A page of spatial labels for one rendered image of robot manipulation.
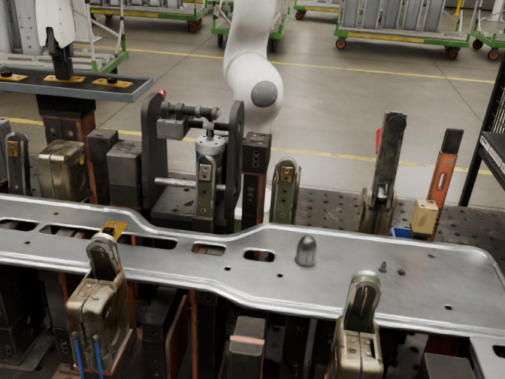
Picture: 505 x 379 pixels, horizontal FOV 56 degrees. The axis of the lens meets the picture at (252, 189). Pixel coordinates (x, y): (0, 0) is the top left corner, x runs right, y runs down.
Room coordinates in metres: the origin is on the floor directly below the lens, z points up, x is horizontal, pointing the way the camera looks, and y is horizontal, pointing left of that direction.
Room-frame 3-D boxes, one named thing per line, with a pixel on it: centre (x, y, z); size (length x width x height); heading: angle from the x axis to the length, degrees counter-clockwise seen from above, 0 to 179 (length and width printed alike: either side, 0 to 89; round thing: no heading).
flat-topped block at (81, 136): (1.03, 0.43, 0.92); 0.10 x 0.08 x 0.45; 84
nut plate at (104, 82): (1.03, 0.33, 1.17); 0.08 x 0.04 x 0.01; 77
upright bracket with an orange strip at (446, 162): (0.76, -0.34, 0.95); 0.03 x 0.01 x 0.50; 84
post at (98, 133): (0.89, 0.31, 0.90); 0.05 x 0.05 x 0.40; 84
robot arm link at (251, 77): (1.15, 0.01, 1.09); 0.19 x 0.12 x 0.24; 17
